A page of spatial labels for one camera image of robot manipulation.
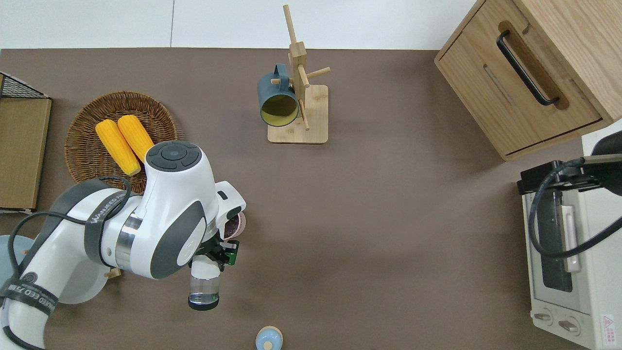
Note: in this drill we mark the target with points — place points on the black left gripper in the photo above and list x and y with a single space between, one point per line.
221 245

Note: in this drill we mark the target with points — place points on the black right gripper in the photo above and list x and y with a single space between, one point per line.
610 182

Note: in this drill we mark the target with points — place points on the white bottle with clear base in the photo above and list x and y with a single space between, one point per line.
204 287

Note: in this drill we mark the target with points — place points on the pink mug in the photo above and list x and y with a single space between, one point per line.
235 226

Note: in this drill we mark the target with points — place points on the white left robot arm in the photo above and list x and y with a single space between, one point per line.
170 209

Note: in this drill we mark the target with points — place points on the blue bell on wooden base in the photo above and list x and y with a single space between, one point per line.
268 339

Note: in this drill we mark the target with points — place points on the white toaster oven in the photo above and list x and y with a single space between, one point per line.
597 272

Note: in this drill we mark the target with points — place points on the wooden cabinet box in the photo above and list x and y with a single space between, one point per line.
573 58

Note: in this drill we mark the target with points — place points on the grey plate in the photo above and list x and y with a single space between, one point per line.
87 289

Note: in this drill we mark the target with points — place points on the brown table mat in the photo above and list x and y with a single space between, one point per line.
364 218

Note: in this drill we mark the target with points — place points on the yellow corn cob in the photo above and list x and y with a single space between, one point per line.
136 136
117 148

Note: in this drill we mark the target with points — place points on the wooden mug tree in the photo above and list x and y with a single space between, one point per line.
311 121

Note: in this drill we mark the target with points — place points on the brown wicker basket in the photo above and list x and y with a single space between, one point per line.
82 155

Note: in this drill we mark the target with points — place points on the dark blue mug yellow inside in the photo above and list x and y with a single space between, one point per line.
274 92

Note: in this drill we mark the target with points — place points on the light blue plate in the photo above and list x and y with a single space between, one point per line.
7 248

